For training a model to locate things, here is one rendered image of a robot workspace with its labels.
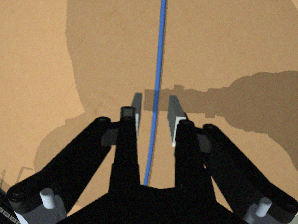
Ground blue cable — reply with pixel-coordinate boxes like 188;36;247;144
143;0;166;186

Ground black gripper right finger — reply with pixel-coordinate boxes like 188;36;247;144
167;95;298;224

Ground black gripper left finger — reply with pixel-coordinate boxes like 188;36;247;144
7;93;144;224

